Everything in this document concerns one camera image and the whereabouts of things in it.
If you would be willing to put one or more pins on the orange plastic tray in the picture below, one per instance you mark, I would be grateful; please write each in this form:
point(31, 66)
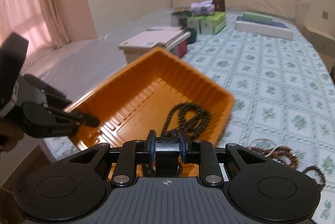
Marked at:
point(146, 87)

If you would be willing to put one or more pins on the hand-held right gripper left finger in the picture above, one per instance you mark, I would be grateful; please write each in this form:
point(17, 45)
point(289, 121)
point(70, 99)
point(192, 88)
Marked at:
point(151, 144)

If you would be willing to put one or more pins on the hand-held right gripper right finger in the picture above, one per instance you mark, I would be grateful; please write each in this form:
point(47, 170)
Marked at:
point(185, 145)

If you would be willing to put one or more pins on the green box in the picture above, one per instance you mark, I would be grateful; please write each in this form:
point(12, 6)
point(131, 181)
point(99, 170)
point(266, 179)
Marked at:
point(257, 17)

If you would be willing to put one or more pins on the beige nightstand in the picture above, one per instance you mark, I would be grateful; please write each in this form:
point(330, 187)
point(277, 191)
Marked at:
point(320, 43)

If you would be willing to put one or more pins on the glass jar with dark lid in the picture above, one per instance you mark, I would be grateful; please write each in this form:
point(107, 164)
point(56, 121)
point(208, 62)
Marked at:
point(180, 18)

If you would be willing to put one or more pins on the pink curtain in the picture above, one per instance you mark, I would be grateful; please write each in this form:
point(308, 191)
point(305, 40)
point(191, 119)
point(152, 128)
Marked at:
point(39, 4)

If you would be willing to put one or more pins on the wall socket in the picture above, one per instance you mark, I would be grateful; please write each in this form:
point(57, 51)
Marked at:
point(325, 14)

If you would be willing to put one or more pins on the person's left hand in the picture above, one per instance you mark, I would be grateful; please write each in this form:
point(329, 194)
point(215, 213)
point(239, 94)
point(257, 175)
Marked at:
point(10, 135)

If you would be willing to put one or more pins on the cream cardboard box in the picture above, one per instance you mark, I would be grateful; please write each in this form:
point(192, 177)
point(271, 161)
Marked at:
point(133, 55)

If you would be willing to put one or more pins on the dark blue book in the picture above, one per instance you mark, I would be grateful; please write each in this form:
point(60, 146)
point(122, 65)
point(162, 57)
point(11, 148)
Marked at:
point(280, 25)

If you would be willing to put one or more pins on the beige cardboard box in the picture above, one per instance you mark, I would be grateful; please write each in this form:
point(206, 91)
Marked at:
point(154, 36)

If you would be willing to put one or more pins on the green tissue pack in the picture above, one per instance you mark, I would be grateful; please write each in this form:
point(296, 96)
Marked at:
point(212, 23)
point(193, 25)

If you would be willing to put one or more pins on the black round container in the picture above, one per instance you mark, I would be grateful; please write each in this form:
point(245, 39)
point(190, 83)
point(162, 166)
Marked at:
point(192, 36)

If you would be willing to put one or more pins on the white tissue box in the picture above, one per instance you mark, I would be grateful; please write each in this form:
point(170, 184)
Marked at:
point(202, 8)

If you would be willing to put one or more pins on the long white box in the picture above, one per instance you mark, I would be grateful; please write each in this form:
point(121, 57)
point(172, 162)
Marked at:
point(261, 30)

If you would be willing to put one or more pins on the pink sided box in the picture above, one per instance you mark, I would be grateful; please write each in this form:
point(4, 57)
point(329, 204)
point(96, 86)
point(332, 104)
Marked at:
point(180, 48)

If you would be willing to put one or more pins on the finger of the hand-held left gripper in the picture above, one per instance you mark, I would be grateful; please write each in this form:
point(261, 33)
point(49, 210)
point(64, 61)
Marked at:
point(78, 118)
point(49, 91)

